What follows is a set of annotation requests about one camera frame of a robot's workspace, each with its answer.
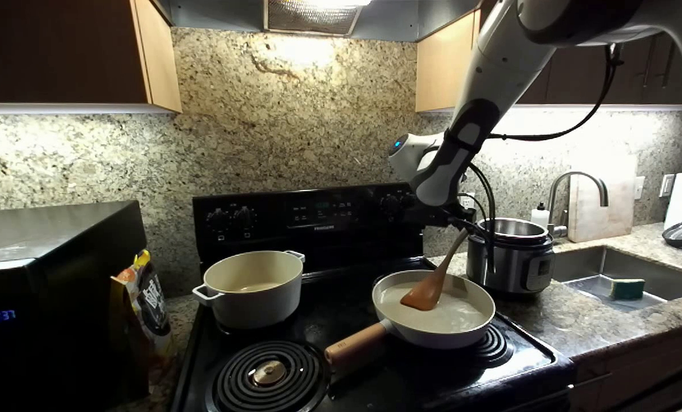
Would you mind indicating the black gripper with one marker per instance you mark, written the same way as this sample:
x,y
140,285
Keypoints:
x,y
457,208

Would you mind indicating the wooden spatula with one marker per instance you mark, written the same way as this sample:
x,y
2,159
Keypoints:
x,y
425,293

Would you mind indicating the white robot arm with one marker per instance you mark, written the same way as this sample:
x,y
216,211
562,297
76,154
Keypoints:
x,y
510,59

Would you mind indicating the stainless steel pressure cooker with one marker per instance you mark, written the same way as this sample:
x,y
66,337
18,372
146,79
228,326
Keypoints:
x,y
517,264

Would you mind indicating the small soap bottle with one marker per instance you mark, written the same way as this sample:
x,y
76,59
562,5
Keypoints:
x,y
541,216

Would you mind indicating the black coil burner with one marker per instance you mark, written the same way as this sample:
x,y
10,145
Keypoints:
x,y
239,380
496,345

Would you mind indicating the chrome faucet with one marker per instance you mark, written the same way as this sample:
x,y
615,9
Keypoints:
x,y
577,177

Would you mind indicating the white cutting board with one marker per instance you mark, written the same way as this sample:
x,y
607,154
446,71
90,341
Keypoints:
x,y
613,212

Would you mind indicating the black electric stove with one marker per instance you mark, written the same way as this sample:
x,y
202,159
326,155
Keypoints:
x,y
320,219

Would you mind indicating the dark wooden upper cabinet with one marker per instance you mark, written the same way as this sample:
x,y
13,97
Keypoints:
x,y
58,47
441,68

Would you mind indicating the green sponge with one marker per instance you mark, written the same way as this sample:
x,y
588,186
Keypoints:
x,y
628,288

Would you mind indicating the stainless steel sink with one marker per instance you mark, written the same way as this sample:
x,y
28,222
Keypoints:
x,y
647,277

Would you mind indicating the steel range hood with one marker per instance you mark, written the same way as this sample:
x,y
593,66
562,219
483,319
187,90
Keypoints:
x,y
320,18

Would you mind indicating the dark snack bag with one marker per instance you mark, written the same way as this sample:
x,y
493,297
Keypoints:
x,y
147,293

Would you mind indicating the black microwave oven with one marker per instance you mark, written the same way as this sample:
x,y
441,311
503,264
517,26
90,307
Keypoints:
x,y
44,305

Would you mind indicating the white wall outlet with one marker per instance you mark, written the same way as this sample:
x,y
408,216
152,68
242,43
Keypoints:
x,y
665,186

